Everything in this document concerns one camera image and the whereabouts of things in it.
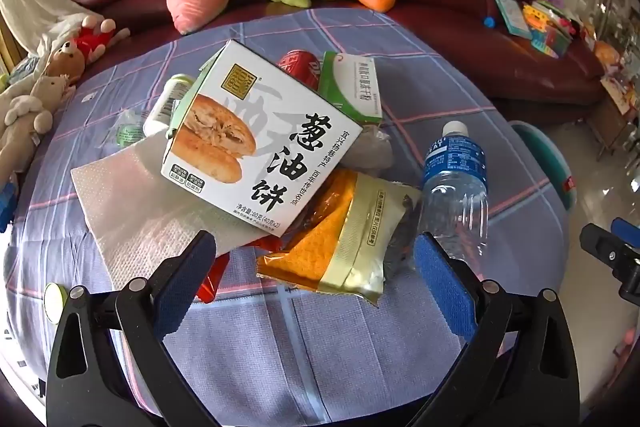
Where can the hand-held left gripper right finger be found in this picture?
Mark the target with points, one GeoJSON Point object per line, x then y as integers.
{"type": "Point", "coordinates": [445, 287]}

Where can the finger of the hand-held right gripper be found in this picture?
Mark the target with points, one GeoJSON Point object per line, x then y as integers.
{"type": "Point", "coordinates": [627, 229]}
{"type": "Point", "coordinates": [607, 252]}

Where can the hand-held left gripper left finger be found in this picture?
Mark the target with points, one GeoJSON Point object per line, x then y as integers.
{"type": "Point", "coordinates": [185, 277]}

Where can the teal plastic bucket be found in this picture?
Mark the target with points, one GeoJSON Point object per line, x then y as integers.
{"type": "Point", "coordinates": [550, 157]}

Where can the orange snack packet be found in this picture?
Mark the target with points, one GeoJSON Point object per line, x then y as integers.
{"type": "Point", "coordinates": [320, 237]}

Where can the red snack wrapper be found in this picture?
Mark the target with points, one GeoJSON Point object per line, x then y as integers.
{"type": "Point", "coordinates": [212, 279]}

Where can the white paper napkin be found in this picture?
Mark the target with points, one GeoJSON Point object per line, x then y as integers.
{"type": "Point", "coordinates": [130, 207]}

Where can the clear water bottle blue label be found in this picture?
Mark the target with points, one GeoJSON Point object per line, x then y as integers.
{"type": "Point", "coordinates": [452, 187]}

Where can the wooden side table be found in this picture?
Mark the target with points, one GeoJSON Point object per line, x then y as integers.
{"type": "Point", "coordinates": [607, 127]}

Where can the white round lid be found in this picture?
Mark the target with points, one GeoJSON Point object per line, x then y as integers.
{"type": "Point", "coordinates": [54, 302]}

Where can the blue plaid tablecloth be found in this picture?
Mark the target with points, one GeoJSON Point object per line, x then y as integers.
{"type": "Point", "coordinates": [300, 357]}

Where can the grey crumpled bag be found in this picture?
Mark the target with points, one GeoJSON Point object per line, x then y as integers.
{"type": "Point", "coordinates": [370, 149]}

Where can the white bottle with green label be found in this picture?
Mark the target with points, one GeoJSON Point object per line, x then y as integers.
{"type": "Point", "coordinates": [167, 104]}

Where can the orange bag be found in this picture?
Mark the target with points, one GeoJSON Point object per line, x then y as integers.
{"type": "Point", "coordinates": [606, 54]}

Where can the white pancake box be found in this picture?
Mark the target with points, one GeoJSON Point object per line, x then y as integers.
{"type": "Point", "coordinates": [280, 107]}

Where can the colourful toy pile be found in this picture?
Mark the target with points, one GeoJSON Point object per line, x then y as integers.
{"type": "Point", "coordinates": [550, 32]}

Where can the green and white box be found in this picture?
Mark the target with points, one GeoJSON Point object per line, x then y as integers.
{"type": "Point", "coordinates": [350, 92]}

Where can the cream plush bear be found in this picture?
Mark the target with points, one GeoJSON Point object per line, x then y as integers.
{"type": "Point", "coordinates": [30, 117]}

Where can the red soda can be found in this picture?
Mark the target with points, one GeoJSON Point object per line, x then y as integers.
{"type": "Point", "coordinates": [300, 64]}

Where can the teal picture book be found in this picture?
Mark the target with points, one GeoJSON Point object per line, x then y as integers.
{"type": "Point", "coordinates": [510, 14]}

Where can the brown teddy bear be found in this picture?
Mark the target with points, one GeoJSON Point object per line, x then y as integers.
{"type": "Point", "coordinates": [65, 62]}

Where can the blue ball toy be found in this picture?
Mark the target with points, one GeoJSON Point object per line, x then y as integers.
{"type": "Point", "coordinates": [489, 23]}

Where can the red plush toy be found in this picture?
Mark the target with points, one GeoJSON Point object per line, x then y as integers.
{"type": "Point", "coordinates": [92, 39]}

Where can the dark red leather sofa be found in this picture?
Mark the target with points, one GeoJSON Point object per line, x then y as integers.
{"type": "Point", "coordinates": [440, 7]}

